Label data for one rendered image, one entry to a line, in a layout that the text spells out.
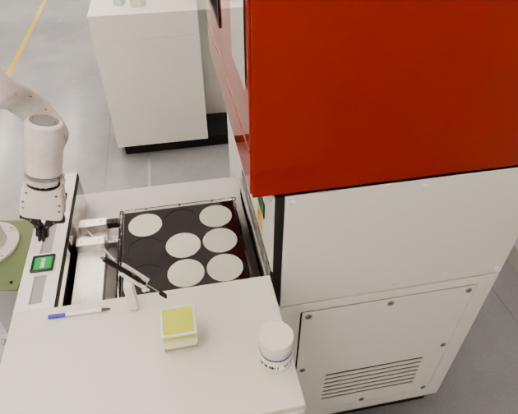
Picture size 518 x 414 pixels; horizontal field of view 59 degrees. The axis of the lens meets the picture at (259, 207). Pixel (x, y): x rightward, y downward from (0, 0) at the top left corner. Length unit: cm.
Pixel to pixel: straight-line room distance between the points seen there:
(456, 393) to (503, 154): 129
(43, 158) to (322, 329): 90
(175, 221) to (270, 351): 63
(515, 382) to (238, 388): 159
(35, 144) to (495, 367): 202
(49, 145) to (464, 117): 90
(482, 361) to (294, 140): 167
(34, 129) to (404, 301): 109
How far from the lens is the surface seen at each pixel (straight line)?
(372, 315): 146
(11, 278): 154
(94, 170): 332
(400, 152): 104
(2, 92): 112
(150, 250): 137
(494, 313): 257
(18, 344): 119
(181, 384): 103
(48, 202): 123
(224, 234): 138
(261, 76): 85
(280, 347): 95
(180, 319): 103
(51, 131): 112
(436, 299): 152
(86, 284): 136
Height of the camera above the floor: 187
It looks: 41 degrees down
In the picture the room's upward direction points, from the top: straight up
